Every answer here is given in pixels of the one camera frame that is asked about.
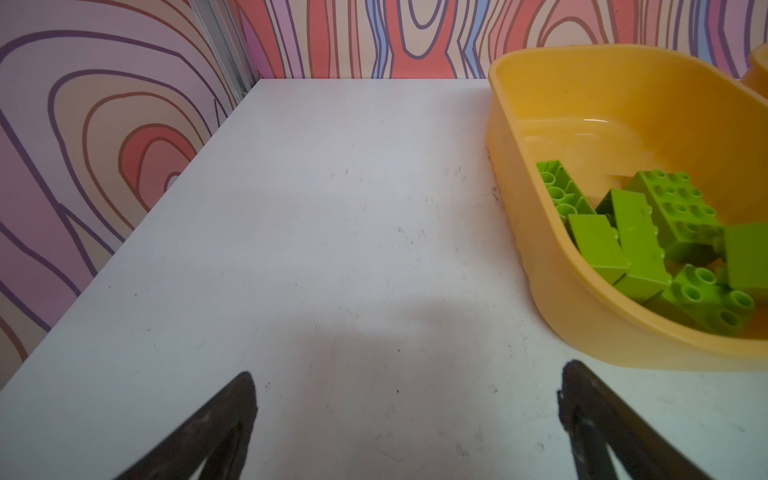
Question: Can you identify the left yellow plastic bin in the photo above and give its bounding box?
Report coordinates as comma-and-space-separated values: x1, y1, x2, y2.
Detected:
486, 45, 767, 372

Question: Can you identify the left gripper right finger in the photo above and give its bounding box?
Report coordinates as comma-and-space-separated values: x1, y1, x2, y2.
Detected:
557, 360, 708, 479

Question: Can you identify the small green lego brick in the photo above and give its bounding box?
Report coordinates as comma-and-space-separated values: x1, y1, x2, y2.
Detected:
568, 214, 631, 285

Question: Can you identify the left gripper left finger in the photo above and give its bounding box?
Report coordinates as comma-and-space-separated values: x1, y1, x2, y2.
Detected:
119, 371, 258, 479

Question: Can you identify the yellow plastic bin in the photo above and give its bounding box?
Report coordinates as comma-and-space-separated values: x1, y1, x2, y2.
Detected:
741, 43, 768, 98
486, 45, 767, 372

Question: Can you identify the green square lego brick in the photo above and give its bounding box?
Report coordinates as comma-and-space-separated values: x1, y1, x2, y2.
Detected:
713, 222, 767, 304

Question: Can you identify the right yellow plastic bin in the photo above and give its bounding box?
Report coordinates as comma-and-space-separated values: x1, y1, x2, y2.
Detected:
741, 43, 768, 98

